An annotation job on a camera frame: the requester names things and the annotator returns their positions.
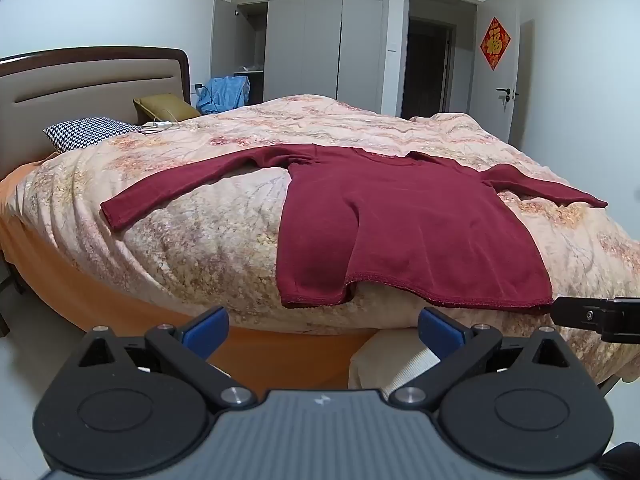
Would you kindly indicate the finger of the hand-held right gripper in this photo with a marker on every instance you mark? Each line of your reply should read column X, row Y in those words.
column 580, row 312

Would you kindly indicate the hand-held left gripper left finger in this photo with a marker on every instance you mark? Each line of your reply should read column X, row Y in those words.
column 205, row 330

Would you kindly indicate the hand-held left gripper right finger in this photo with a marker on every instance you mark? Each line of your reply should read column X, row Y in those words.
column 442, row 332

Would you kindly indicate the dark red long-sleeve sweater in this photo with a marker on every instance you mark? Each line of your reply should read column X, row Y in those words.
column 400, row 220

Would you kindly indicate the cream ribbed cloth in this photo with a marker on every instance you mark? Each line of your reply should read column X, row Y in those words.
column 380, row 360

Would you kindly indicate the bed with brown headboard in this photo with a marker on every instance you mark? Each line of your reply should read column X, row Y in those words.
column 280, row 355

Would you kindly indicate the floral beige quilt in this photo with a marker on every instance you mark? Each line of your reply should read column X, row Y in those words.
column 200, row 220

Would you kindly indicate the white room door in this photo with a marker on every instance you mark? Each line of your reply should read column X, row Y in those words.
column 495, row 122

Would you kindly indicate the olive green pillow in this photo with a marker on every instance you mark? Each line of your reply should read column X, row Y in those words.
column 165, row 107

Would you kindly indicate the houndstooth pillow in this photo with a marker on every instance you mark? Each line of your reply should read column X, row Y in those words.
column 85, row 132

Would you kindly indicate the blue cloth heap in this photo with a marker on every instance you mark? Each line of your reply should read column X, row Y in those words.
column 225, row 92

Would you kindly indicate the brown padded headboard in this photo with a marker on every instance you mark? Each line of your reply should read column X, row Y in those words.
column 75, row 80

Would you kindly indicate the red diamond door decoration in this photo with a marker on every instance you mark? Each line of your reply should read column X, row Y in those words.
column 495, row 42

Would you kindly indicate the grey built-in wardrobe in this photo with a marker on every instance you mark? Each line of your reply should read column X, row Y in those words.
column 310, row 50

